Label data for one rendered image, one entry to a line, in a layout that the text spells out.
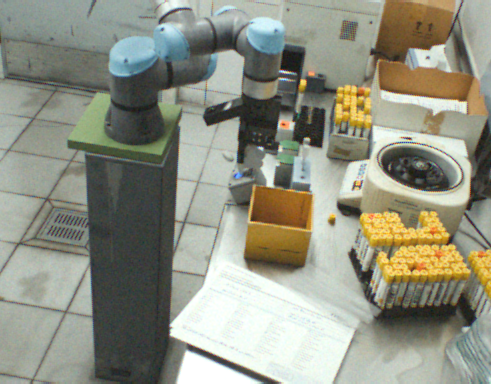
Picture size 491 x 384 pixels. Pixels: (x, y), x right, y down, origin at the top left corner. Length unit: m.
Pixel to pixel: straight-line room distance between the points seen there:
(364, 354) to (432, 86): 0.99
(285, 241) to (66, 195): 1.77
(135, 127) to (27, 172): 1.56
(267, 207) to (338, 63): 0.71
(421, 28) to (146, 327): 1.33
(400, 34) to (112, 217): 1.20
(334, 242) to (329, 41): 0.74
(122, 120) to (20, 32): 2.16
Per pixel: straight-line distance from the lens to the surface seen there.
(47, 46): 3.76
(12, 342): 2.46
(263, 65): 1.37
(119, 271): 1.94
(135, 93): 1.64
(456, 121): 1.85
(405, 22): 2.43
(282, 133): 1.73
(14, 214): 2.96
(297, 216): 1.51
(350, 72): 2.08
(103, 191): 1.78
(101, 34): 3.62
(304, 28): 2.03
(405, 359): 1.32
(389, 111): 1.81
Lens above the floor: 1.83
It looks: 37 degrees down
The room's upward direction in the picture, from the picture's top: 7 degrees clockwise
